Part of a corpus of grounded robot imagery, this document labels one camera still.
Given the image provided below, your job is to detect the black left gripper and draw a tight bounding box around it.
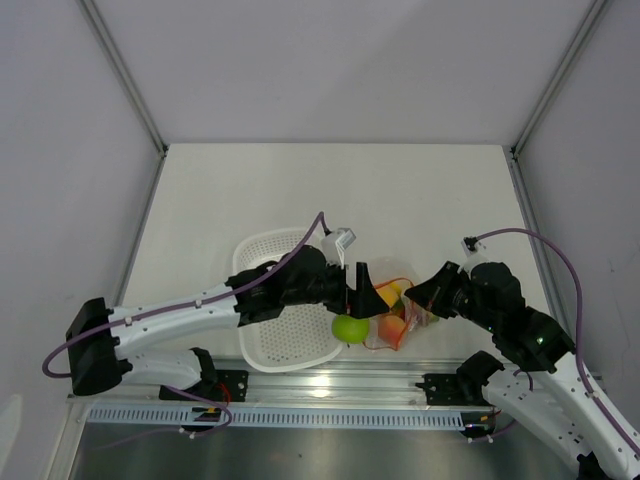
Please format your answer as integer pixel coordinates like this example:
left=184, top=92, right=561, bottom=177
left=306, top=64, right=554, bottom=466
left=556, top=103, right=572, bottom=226
left=283, top=258, right=388, bottom=320

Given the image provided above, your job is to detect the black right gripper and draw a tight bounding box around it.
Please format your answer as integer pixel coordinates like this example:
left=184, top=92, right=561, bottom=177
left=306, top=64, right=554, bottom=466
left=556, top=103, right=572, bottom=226
left=404, top=261, right=498, bottom=332

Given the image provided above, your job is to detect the orange peach with leaf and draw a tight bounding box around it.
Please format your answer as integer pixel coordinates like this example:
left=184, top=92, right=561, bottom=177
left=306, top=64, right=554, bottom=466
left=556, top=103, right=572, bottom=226
left=376, top=284, right=402, bottom=309

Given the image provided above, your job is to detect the yellow green mango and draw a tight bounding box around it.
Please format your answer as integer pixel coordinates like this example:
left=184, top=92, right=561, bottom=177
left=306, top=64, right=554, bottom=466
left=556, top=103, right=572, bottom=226
left=391, top=297, right=407, bottom=320

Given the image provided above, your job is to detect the clear orange zip bag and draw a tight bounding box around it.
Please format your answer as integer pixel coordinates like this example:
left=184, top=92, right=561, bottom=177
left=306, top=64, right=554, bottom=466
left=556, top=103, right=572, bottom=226
left=362, top=257, right=440, bottom=352

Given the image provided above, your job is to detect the green apple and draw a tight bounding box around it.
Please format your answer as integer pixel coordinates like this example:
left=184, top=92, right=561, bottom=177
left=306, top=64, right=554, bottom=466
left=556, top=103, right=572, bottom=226
left=331, top=315, right=370, bottom=344

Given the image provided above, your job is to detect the pink peach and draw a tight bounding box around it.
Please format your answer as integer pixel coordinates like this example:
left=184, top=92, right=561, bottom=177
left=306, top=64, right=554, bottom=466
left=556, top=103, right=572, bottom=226
left=377, top=314, right=405, bottom=348

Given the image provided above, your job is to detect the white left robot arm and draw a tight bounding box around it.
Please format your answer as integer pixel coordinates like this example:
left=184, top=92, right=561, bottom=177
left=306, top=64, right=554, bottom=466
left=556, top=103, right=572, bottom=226
left=66, top=245, right=389, bottom=400

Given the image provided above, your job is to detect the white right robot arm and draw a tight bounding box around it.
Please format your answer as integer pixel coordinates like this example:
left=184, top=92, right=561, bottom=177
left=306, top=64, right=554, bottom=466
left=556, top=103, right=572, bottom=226
left=405, top=261, right=639, bottom=479

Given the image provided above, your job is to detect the white perforated plastic basket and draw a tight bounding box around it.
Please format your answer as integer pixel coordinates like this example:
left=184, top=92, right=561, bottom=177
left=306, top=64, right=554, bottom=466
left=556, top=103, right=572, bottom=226
left=232, top=227, right=343, bottom=373

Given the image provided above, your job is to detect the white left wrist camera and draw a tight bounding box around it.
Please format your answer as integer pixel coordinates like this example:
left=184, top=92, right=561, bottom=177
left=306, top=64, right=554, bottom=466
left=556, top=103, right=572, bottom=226
left=321, top=228, right=356, bottom=267

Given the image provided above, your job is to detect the aluminium front rail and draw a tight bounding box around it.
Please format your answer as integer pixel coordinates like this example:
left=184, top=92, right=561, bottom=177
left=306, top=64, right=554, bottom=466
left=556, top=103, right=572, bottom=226
left=67, top=357, right=612, bottom=414

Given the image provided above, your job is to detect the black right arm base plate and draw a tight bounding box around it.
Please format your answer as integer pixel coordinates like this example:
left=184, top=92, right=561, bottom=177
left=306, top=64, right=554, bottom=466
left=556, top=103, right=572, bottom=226
left=414, top=373, right=489, bottom=407

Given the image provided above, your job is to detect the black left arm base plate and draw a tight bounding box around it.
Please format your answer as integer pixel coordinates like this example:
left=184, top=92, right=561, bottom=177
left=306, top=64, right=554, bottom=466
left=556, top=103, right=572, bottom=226
left=158, top=370, right=249, bottom=404

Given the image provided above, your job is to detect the white slotted cable duct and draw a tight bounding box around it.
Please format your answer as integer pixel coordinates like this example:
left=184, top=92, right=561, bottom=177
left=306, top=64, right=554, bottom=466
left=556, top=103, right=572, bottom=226
left=87, top=404, right=465, bottom=431

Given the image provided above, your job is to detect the right aluminium frame post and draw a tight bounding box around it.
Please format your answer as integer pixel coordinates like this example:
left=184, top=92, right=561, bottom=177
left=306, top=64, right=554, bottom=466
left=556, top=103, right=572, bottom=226
left=510, top=0, right=613, bottom=161

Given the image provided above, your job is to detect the aluminium frame post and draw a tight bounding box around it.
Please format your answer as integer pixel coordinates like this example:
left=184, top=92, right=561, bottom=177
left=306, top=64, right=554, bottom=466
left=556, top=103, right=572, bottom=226
left=510, top=0, right=613, bottom=161
left=76, top=0, right=168, bottom=157

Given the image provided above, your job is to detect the left aluminium frame post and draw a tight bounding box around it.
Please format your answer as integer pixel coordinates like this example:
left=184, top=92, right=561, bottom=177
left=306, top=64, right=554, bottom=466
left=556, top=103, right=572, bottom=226
left=76, top=0, right=168, bottom=157

